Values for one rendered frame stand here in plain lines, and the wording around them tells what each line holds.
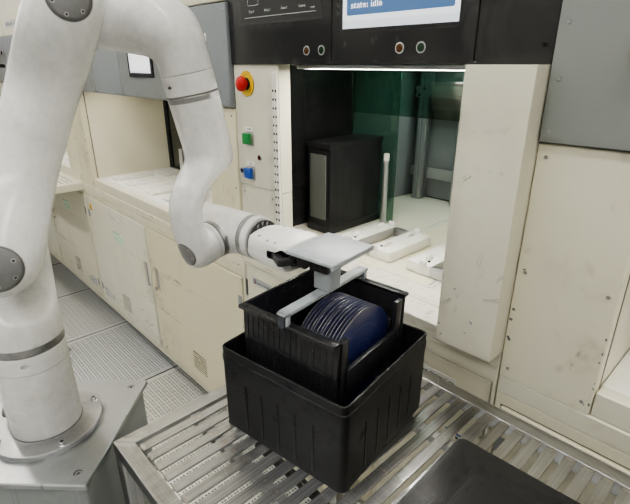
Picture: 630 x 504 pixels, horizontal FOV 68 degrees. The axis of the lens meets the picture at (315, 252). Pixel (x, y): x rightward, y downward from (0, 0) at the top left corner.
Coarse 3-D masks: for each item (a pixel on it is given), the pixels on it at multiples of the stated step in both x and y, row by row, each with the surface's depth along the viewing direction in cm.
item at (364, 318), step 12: (360, 312) 78; (372, 312) 82; (384, 312) 86; (348, 324) 76; (360, 324) 79; (372, 324) 83; (384, 324) 87; (348, 336) 77; (360, 336) 81; (372, 336) 84; (360, 348) 82; (348, 360) 79; (348, 396) 83
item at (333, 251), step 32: (320, 256) 76; (352, 256) 76; (288, 288) 90; (320, 288) 81; (352, 288) 92; (384, 288) 88; (256, 320) 81; (288, 320) 74; (256, 352) 83; (288, 352) 78; (320, 352) 73; (384, 352) 84; (320, 384) 75; (352, 384) 77
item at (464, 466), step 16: (464, 448) 71; (480, 448) 71; (448, 464) 68; (464, 464) 68; (480, 464) 68; (496, 464) 68; (432, 480) 66; (448, 480) 66; (464, 480) 66; (480, 480) 66; (496, 480) 66; (512, 480) 66; (528, 480) 66; (416, 496) 63; (432, 496) 63; (448, 496) 63; (464, 496) 63; (480, 496) 63; (496, 496) 63; (512, 496) 63; (528, 496) 63; (544, 496) 63; (560, 496) 63
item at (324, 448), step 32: (224, 352) 84; (416, 352) 86; (256, 384) 81; (288, 384) 75; (384, 384) 77; (416, 384) 90; (256, 416) 84; (288, 416) 78; (320, 416) 72; (352, 416) 71; (384, 416) 81; (288, 448) 80; (320, 448) 75; (352, 448) 74; (320, 480) 77; (352, 480) 76
